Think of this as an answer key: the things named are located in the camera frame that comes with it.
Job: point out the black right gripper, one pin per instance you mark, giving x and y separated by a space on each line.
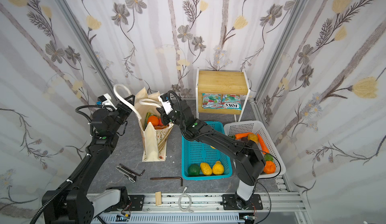
166 115

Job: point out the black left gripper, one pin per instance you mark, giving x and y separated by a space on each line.
125 106

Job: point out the floral canvas tote bag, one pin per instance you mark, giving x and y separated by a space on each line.
154 141

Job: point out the green lemon candy bag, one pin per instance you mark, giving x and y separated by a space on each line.
146 119

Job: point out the orange candy bag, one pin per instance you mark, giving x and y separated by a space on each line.
161 127

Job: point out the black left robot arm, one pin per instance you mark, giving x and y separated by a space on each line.
68 204

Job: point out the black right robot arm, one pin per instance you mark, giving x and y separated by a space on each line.
247 157

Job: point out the cherry mint candy bag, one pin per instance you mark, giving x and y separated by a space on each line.
212 101

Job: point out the Fox's mint blossom candy bag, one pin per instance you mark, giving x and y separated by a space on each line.
231 101

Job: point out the teal plastic basket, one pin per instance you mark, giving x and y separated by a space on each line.
194 152

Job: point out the white wooden shelf rack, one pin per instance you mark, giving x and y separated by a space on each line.
221 82

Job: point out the green avocado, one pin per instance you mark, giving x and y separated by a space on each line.
194 170

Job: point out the orange carrot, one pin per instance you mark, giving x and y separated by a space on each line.
241 135
264 148

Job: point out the yellow corn cob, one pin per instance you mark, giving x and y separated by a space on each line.
206 169

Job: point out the large black allen key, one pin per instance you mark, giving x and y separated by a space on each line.
180 179

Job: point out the large yellow citrus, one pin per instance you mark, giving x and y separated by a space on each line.
218 168

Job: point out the black metal clamp tool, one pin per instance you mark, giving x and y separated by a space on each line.
128 173

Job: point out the white plastic basket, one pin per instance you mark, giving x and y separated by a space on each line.
258 127

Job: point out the small wooden block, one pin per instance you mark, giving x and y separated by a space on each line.
158 198

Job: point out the orange pumpkin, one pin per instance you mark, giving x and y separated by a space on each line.
269 168

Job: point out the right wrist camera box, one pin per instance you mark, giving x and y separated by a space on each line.
166 104

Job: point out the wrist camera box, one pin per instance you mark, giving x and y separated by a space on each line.
105 100
166 104

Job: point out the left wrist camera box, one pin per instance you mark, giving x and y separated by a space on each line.
105 100

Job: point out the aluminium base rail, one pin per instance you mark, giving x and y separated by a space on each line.
212 208

